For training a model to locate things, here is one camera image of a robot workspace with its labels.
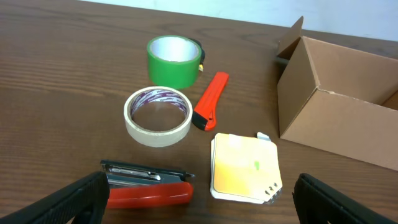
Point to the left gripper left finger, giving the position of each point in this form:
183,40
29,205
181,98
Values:
83,201

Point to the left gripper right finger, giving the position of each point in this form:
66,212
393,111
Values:
316,202

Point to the red black stapler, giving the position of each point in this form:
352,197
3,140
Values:
137,186

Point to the beige masking tape roll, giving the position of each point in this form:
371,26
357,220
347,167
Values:
157,94

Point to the brown cardboard box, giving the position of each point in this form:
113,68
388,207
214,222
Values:
334,98

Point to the red utility knife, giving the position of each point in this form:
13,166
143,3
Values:
204,114

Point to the green tape roll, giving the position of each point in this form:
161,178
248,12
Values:
173,61

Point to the yellow sticky note pad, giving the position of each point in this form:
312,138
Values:
245,169

